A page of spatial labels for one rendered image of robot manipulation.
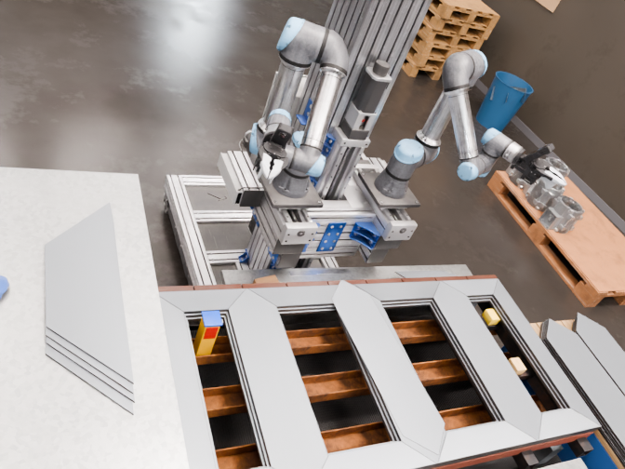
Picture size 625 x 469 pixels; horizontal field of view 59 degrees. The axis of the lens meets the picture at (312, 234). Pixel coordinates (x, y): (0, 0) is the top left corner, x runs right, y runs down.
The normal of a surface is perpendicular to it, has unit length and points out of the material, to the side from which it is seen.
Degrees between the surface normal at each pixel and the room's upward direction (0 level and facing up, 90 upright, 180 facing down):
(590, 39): 90
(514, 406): 0
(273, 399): 0
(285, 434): 0
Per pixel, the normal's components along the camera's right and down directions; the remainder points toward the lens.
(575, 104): -0.88, 0.03
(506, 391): 0.32, -0.71
